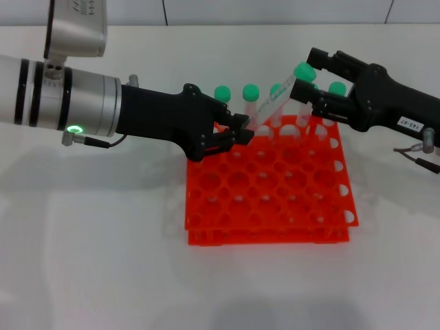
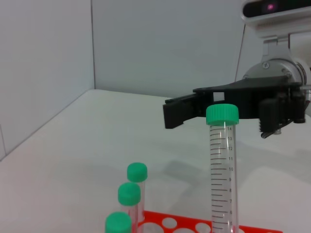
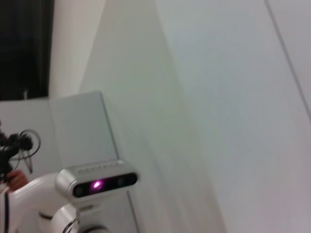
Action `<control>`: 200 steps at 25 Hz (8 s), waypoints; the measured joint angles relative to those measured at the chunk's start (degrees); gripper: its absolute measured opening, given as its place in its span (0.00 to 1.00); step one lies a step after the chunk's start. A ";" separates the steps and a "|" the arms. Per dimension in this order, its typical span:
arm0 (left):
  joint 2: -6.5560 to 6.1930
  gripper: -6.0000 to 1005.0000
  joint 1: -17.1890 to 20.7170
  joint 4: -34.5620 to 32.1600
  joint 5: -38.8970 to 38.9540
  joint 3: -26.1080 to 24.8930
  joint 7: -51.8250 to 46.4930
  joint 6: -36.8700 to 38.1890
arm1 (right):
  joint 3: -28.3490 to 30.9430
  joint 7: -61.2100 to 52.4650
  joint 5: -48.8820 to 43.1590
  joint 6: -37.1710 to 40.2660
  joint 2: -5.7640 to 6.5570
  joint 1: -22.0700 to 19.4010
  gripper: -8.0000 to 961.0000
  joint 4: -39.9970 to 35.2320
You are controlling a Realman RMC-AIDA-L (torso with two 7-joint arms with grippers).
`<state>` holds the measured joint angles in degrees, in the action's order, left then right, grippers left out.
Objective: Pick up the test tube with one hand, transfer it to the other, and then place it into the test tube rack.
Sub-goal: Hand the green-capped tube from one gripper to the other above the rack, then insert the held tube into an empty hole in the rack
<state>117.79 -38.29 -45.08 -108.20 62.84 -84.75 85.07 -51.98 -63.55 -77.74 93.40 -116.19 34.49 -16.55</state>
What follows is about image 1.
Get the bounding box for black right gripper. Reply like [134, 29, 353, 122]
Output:
[290, 47, 440, 140]

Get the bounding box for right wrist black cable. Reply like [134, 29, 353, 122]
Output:
[393, 127, 440, 175]

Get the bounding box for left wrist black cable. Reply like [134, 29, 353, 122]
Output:
[60, 132, 129, 149]

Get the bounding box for orange plastic test tube rack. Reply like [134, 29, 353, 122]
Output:
[184, 114, 360, 247]

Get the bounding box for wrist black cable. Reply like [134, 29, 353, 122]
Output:
[60, 132, 129, 149]
[393, 127, 440, 175]

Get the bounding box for clear test tube green cap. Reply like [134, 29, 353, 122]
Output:
[241, 83, 261, 128]
[213, 85, 233, 107]
[269, 83, 286, 128]
[252, 60, 317, 131]
[321, 80, 347, 138]
[296, 81, 320, 138]

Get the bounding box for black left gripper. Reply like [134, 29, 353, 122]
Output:
[116, 82, 256, 162]

